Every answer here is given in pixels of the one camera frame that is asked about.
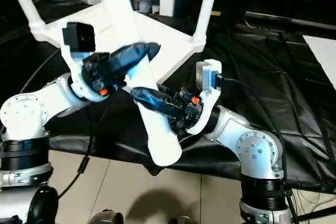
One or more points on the white plastic table top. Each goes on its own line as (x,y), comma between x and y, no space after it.
(168,43)

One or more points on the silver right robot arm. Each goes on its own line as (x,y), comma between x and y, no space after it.
(249,142)

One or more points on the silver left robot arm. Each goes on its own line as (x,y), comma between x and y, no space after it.
(31,108)

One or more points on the black mat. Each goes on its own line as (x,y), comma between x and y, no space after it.
(262,90)

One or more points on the small tan block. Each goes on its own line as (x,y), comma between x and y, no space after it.
(215,13)

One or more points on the white flat board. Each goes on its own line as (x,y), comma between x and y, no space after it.
(323,56)

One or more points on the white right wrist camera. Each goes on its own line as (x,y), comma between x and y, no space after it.
(208,77)

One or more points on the black rail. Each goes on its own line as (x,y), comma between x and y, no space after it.
(288,20)

